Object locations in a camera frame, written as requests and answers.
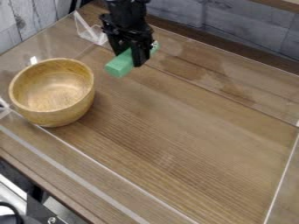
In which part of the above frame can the black cable lower left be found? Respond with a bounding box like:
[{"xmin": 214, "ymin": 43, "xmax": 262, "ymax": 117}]
[{"xmin": 0, "ymin": 201, "xmax": 23, "ymax": 224}]

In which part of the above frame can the clear acrylic corner bracket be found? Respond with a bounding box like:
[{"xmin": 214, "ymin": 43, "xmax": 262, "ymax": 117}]
[{"xmin": 74, "ymin": 10, "xmax": 109, "ymax": 46}]

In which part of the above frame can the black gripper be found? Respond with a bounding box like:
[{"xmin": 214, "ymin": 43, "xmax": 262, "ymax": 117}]
[{"xmin": 99, "ymin": 0, "xmax": 154, "ymax": 67}]

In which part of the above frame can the black metal table bracket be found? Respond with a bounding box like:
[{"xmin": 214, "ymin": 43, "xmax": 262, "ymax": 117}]
[{"xmin": 26, "ymin": 196, "xmax": 65, "ymax": 224}]

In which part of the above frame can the green rectangular block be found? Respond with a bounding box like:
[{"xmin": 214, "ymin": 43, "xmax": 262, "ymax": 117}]
[{"xmin": 105, "ymin": 41, "xmax": 161, "ymax": 78}]

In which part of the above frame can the wooden bowl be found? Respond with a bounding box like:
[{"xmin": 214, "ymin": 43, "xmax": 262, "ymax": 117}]
[{"xmin": 8, "ymin": 58, "xmax": 95, "ymax": 127}]

